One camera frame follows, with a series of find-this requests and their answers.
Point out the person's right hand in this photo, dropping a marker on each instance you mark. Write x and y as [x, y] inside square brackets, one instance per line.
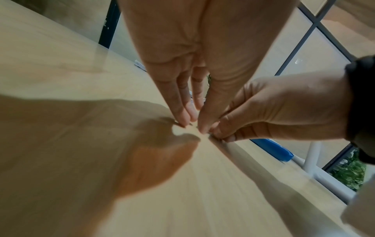
[293, 108]

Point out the person's left hand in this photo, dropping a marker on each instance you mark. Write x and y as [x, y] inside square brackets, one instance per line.
[205, 34]

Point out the blue stapler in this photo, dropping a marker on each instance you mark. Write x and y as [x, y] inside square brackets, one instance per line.
[275, 149]

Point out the stack of printed papers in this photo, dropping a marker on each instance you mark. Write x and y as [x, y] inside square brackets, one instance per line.
[140, 65]

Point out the round wooden table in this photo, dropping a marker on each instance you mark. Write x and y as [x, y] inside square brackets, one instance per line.
[58, 69]

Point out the white metal chair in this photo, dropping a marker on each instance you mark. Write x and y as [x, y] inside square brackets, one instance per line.
[312, 157]

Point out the black right wristband with markers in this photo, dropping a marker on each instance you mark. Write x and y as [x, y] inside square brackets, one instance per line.
[363, 104]

